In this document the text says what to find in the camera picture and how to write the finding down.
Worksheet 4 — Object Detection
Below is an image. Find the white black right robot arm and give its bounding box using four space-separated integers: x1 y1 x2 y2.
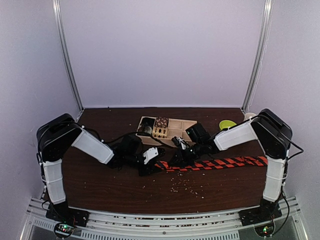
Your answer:
168 108 293 221

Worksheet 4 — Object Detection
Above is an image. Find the aluminium front rail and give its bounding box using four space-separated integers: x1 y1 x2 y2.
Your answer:
18 197 312 240

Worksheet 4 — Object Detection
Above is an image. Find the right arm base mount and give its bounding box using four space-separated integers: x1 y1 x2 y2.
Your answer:
238 195 290 239

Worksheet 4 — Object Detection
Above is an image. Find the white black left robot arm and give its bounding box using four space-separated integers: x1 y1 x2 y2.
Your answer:
36 113 161 222

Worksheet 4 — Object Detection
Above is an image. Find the red navy striped tie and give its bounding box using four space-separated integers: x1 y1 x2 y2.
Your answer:
155 156 268 172

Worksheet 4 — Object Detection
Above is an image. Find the left aluminium frame post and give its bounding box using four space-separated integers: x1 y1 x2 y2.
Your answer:
52 0 84 112

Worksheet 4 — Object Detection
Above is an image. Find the wooden compartment box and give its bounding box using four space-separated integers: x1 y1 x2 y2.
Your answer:
135 116 197 148

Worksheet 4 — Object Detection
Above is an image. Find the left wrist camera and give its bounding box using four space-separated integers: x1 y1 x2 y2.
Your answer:
142 147 166 165

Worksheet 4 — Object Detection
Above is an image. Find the green bowl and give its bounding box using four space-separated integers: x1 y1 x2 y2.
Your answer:
219 119 237 131

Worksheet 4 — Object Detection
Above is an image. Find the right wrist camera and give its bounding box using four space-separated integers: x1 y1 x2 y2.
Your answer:
171 136 190 150

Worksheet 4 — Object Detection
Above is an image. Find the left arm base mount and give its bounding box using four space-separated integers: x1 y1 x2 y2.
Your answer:
41 199 90 240

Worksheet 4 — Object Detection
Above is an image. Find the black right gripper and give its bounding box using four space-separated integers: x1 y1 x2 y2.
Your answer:
168 141 204 167

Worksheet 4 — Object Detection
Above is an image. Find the dark patterned rolled tie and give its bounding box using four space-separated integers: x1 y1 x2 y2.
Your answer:
138 125 153 136

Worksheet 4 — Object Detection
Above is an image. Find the aluminium frame post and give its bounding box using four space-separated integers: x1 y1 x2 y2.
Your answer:
241 0 274 113
52 0 84 112

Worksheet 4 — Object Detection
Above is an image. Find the brown floral rolled tie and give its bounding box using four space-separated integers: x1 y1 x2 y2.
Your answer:
154 117 169 128

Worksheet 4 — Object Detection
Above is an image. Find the black rolled tie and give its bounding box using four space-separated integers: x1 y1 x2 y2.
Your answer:
140 117 156 127

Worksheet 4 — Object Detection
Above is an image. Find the beige patterned rolled tie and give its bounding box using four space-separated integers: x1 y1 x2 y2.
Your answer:
152 126 168 139

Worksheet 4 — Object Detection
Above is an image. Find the right aluminium frame post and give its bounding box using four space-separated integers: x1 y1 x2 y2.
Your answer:
241 0 274 113

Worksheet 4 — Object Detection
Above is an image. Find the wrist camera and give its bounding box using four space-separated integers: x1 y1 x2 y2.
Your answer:
171 136 190 150
142 147 166 165

